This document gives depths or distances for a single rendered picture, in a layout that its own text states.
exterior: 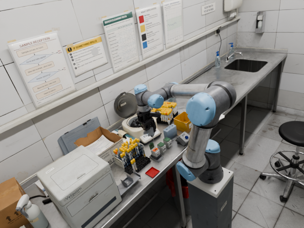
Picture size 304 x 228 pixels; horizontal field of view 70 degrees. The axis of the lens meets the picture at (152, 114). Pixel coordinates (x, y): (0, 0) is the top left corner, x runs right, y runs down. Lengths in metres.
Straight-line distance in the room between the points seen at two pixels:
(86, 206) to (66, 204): 0.12
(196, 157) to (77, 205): 0.60
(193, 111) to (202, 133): 0.13
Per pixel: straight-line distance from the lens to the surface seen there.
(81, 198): 1.16
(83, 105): 1.72
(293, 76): 3.49
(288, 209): 2.47
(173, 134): 1.67
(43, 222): 1.42
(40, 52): 1.52
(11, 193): 1.49
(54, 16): 1.59
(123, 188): 1.37
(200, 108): 0.82
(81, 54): 1.66
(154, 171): 1.46
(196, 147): 1.00
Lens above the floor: 1.91
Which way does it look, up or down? 30 degrees down
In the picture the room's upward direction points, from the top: 11 degrees counter-clockwise
